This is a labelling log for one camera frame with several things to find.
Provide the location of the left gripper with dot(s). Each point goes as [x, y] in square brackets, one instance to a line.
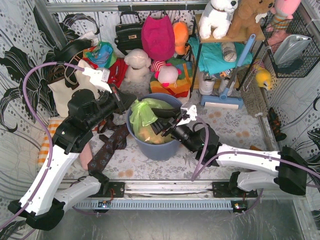
[119, 99]

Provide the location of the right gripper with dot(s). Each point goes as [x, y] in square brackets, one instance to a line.
[170, 126]

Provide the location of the green trash bag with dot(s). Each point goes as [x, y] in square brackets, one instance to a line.
[142, 117]

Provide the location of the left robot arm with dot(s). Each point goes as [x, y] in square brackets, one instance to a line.
[43, 205]

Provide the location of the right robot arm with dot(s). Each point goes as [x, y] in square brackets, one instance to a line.
[284, 169]

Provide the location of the blue trash bin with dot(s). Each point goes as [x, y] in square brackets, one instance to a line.
[156, 152]

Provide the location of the cream canvas tote bag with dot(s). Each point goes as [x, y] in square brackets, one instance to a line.
[66, 96]

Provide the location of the magenta fuzzy bag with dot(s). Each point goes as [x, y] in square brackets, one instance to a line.
[158, 39]

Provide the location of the red cloth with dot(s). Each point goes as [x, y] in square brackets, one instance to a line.
[117, 72]

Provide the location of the rainbow striped cloth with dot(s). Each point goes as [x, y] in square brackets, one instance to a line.
[184, 80]

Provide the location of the brown floral cloth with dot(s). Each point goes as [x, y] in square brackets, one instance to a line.
[114, 138]

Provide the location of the pink head plush doll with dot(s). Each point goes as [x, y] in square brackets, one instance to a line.
[165, 73]

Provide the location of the black leather handbag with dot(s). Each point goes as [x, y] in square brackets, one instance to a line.
[129, 36]

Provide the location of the orange checkered towel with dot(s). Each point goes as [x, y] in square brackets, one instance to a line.
[53, 124]

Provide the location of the teal folded cloth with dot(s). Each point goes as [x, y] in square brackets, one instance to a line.
[211, 57]

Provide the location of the orange plush toy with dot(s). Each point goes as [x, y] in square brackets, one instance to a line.
[181, 35]

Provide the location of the yellow plush duck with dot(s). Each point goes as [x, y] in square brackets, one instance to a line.
[262, 75]

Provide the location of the white plush dog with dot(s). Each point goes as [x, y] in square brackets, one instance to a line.
[216, 18]

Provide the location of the brown teddy bear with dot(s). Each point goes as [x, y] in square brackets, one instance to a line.
[245, 16]

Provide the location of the silver foil pouch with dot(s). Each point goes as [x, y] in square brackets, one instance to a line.
[290, 48]

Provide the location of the pink plush toy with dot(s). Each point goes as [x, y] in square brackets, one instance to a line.
[282, 14]

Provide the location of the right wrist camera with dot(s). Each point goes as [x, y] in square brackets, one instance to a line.
[188, 113]

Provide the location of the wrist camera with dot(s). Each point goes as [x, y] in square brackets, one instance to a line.
[188, 113]
[99, 78]

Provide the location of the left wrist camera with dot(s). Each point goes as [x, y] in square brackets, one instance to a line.
[99, 78]

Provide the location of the blue handled broom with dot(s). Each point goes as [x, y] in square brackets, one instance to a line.
[223, 100]

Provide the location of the black wire basket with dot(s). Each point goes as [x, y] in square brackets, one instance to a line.
[307, 60]

